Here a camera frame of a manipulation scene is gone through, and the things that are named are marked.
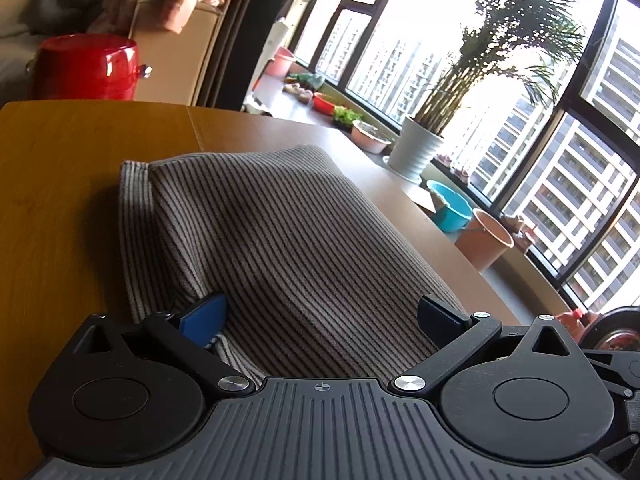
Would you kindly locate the white standing pole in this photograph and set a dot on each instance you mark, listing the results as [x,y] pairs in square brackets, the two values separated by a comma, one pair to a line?
[280,25]

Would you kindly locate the red shallow basin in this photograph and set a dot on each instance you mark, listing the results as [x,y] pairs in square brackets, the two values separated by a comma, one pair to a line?
[325,102]

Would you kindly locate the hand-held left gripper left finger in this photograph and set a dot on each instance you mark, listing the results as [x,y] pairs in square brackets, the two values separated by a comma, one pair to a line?
[206,316]

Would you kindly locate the small pink bucket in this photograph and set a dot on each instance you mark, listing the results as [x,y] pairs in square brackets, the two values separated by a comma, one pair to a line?
[279,62]

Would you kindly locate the black window frame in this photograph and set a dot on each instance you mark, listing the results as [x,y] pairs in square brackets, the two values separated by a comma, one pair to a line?
[562,105]

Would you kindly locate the beige sofa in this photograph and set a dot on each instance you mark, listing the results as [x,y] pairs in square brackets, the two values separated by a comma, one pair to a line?
[175,55]

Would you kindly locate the striped grey knit garment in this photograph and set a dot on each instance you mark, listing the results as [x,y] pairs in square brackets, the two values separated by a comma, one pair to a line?
[280,240]

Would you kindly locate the potted palm in white pot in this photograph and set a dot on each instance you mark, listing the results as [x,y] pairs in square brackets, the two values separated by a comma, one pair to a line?
[417,147]

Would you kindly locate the blue plastic basin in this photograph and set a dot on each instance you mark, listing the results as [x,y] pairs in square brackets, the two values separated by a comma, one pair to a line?
[450,207]

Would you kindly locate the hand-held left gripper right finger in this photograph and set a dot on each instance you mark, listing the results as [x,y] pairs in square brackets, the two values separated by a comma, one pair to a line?
[439,318]

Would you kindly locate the tray of green seedlings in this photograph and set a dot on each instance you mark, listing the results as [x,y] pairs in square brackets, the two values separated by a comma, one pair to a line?
[346,116]

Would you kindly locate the pink round basin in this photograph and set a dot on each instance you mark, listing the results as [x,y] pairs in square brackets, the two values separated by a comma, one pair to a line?
[369,136]

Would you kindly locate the pink plastic bucket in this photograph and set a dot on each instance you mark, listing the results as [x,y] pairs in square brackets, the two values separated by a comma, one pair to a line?
[482,240]

